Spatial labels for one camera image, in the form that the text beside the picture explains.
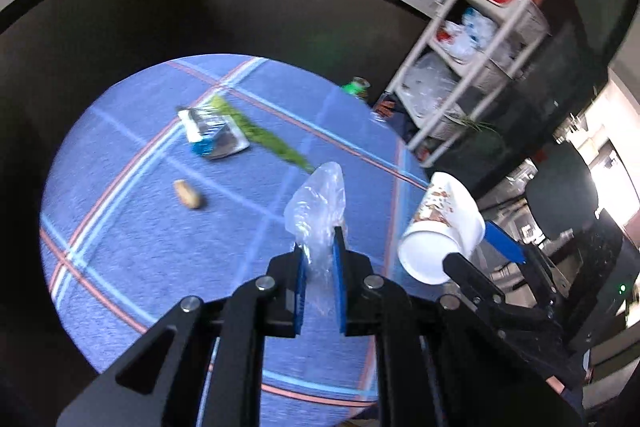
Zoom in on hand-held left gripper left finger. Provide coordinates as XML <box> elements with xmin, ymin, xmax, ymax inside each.
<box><xmin>55</xmin><ymin>245</ymin><xmax>308</xmax><ymax>427</ymax></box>

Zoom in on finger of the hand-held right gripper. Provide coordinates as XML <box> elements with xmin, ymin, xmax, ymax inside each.
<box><xmin>442</xmin><ymin>253</ymin><xmax>506</xmax><ymax>308</ymax></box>
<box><xmin>481</xmin><ymin>221</ymin><xmax>573</xmax><ymax>303</ymax></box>

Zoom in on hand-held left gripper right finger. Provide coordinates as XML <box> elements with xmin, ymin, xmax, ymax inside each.
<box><xmin>333</xmin><ymin>226</ymin><xmax>586</xmax><ymax>427</ymax></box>

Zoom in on white printed paper cup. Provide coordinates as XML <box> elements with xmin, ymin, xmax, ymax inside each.
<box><xmin>398</xmin><ymin>172</ymin><xmax>487</xmax><ymax>285</ymax></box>

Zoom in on clear plastic bag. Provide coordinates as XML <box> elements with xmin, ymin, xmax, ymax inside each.
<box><xmin>284</xmin><ymin>161</ymin><xmax>348</xmax><ymax>323</ymax></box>

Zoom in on blue white snack wrapper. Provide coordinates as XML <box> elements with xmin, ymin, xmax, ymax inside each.
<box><xmin>176</xmin><ymin>104</ymin><xmax>251</xmax><ymax>161</ymax></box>

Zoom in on dark chair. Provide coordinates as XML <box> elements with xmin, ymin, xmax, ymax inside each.
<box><xmin>525</xmin><ymin>142</ymin><xmax>601</xmax><ymax>248</ymax></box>

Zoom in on green potted plant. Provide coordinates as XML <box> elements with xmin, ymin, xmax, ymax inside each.
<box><xmin>450</xmin><ymin>112</ymin><xmax>503</xmax><ymax>140</ymax></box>

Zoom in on tan peanut shell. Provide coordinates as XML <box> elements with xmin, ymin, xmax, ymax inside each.
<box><xmin>173</xmin><ymin>179</ymin><xmax>203</xmax><ymax>210</ymax></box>

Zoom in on blue plaid tablecloth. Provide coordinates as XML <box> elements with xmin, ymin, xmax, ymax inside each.
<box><xmin>39</xmin><ymin>53</ymin><xmax>431</xmax><ymax>427</ymax></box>

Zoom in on green leafy vegetable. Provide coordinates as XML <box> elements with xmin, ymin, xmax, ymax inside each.
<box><xmin>207</xmin><ymin>94</ymin><xmax>317</xmax><ymax>172</ymax></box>

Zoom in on clear plastic bags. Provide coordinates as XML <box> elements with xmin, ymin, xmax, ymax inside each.
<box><xmin>400</xmin><ymin>53</ymin><xmax>463</xmax><ymax>120</ymax></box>

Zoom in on green can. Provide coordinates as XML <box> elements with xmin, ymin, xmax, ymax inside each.
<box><xmin>342</xmin><ymin>77</ymin><xmax>372</xmax><ymax>100</ymax></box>

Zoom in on white plastic bags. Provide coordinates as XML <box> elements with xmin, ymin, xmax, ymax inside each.
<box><xmin>437</xmin><ymin>7</ymin><xmax>516</xmax><ymax>68</ymax></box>

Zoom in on white storage rack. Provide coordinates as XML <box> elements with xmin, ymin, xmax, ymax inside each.
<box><xmin>387</xmin><ymin>0</ymin><xmax>551</xmax><ymax>168</ymax></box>

